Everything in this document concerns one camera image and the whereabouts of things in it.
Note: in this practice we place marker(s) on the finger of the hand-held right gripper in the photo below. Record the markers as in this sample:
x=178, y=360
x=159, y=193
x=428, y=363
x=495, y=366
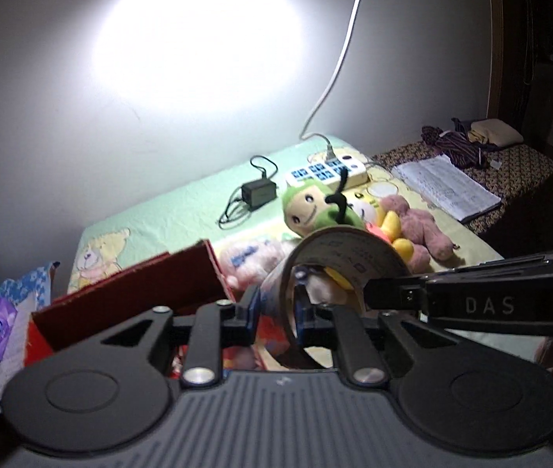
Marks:
x=393, y=292

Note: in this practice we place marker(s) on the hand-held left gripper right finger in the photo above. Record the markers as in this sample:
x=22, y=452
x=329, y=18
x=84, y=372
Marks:
x=298, y=317

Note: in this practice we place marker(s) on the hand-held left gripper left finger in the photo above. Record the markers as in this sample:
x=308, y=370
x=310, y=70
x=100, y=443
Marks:
x=253, y=314

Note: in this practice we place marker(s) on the wide tape roll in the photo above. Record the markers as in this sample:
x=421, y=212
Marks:
x=349, y=253

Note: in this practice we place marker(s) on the red cardboard box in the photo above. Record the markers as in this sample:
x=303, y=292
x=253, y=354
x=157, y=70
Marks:
x=135, y=287

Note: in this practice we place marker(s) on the pink plush toy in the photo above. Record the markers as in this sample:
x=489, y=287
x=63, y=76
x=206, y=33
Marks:
x=247, y=261

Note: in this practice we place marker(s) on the yellow plush toy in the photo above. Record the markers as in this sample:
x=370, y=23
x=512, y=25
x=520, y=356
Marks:
x=388, y=226

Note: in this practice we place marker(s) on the mauve plush bear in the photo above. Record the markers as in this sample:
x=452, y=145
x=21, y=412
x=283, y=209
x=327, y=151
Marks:
x=422, y=229

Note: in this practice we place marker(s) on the green plush doll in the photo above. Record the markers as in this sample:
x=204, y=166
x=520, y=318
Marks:
x=310, y=207

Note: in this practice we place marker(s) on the open paper notebook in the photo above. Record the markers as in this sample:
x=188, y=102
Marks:
x=444, y=185

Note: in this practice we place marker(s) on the dark power adapter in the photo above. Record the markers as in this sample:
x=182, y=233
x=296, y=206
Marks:
x=258, y=194

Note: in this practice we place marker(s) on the brown patterned bedspread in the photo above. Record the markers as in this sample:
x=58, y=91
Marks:
x=520, y=170

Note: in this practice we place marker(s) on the white power strip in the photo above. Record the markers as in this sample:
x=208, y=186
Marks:
x=325, y=170

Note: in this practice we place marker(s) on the dark striped garment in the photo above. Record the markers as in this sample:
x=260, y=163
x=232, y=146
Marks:
x=452, y=144

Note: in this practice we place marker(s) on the beige folded cloth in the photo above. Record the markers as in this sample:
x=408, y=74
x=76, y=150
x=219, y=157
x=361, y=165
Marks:
x=496, y=131

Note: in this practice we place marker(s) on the blue floral cloth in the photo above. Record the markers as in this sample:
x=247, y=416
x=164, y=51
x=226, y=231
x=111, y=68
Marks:
x=32, y=280

